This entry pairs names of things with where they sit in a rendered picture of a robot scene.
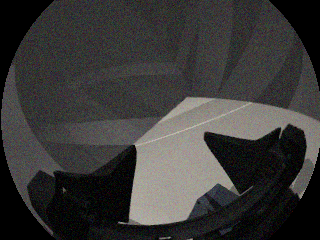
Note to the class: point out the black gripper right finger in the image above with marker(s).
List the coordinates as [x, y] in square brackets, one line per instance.
[240, 158]

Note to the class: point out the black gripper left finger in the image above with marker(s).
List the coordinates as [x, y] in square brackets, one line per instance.
[110, 186]

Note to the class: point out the dark grey sloped panel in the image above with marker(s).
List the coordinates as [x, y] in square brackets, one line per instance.
[215, 198]

